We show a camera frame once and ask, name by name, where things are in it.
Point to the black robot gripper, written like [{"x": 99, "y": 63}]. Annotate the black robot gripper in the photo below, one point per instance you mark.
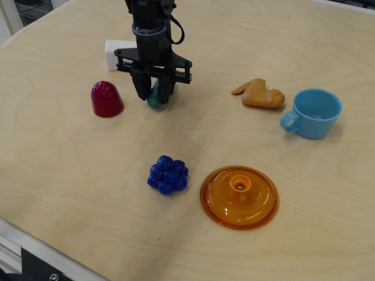
[{"x": 154, "y": 53}]

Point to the green toy cucumber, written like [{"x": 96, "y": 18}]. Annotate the green toy cucumber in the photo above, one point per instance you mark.
[{"x": 154, "y": 99}]

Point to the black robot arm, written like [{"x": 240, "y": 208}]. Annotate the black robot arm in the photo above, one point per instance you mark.
[{"x": 154, "y": 15}]

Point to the light blue plastic cup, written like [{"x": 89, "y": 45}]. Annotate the light blue plastic cup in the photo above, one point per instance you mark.
[{"x": 315, "y": 112}]

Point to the white salt shaker silver cap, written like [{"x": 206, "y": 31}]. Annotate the white salt shaker silver cap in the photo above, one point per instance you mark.
[{"x": 111, "y": 46}]

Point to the dark red plastic dome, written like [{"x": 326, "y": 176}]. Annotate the dark red plastic dome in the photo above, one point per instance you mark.
[{"x": 106, "y": 100}]

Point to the blue toy grape bunch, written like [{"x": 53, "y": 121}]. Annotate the blue toy grape bunch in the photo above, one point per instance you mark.
[{"x": 168, "y": 175}]

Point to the toy fried chicken wing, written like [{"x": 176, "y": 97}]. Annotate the toy fried chicken wing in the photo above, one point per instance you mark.
[{"x": 255, "y": 93}]

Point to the orange transparent pot lid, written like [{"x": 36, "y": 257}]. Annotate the orange transparent pot lid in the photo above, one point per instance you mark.
[{"x": 239, "y": 197}]

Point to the aluminium table frame rail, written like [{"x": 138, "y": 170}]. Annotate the aluminium table frame rail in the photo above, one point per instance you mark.
[{"x": 13, "y": 239}]

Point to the black bracket with screw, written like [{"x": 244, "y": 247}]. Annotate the black bracket with screw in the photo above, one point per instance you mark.
[{"x": 33, "y": 268}]

